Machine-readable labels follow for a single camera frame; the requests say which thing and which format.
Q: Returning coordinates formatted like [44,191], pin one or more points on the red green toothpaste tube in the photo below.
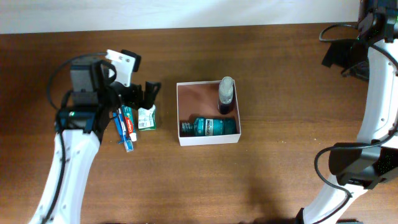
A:
[129,121]

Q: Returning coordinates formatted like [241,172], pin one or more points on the green white floss packet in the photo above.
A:
[146,119]

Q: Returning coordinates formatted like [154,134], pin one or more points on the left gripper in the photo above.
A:
[150,91]

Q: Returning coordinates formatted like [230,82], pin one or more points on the white cardboard box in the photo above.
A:
[200,99]

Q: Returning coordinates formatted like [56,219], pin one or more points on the purple liquid clear bottle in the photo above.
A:
[225,95]

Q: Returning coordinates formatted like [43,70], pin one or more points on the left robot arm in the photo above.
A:
[80,122]

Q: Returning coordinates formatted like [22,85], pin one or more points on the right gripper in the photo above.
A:
[336,55]

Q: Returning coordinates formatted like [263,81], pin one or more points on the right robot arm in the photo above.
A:
[359,166]

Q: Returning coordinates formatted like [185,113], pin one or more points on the blue white toothbrush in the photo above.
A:
[121,126]

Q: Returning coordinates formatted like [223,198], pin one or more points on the teal mouthwash bottle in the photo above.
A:
[209,127]

